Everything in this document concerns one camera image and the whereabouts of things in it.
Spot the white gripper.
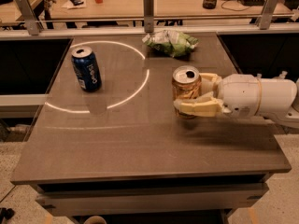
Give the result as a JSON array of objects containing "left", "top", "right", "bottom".
[{"left": 173, "top": 73, "right": 261, "bottom": 118}]

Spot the orange soda can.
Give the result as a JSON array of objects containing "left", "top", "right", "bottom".
[{"left": 172, "top": 65, "right": 202, "bottom": 119}]

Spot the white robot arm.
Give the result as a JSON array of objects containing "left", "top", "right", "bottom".
[{"left": 174, "top": 73, "right": 299, "bottom": 128}]

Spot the blue Pepsi can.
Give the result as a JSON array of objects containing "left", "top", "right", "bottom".
[{"left": 71, "top": 46, "right": 102, "bottom": 92}]

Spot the green chip bag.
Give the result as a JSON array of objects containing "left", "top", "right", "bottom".
[{"left": 142, "top": 30, "right": 198, "bottom": 58}]

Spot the black mesh pen cup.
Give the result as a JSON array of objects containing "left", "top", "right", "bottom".
[{"left": 203, "top": 0, "right": 218, "bottom": 9}]

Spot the grey table drawer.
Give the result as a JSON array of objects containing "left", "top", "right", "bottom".
[{"left": 36, "top": 183, "right": 269, "bottom": 217}]

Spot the right metal rail bracket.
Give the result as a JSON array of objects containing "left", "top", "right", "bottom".
[{"left": 256, "top": 0, "right": 278, "bottom": 30}]

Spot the metal rail bracket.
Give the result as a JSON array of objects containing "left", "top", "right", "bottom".
[
  {"left": 143, "top": 0, "right": 154, "bottom": 33},
  {"left": 15, "top": 0, "right": 41, "bottom": 35},
  {"left": 256, "top": 0, "right": 278, "bottom": 30}
]

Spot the middle metal rail bracket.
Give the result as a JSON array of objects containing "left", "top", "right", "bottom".
[{"left": 143, "top": 0, "right": 154, "bottom": 33}]

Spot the left metal rail bracket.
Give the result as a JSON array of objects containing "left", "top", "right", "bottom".
[{"left": 15, "top": 0, "right": 41, "bottom": 35}]

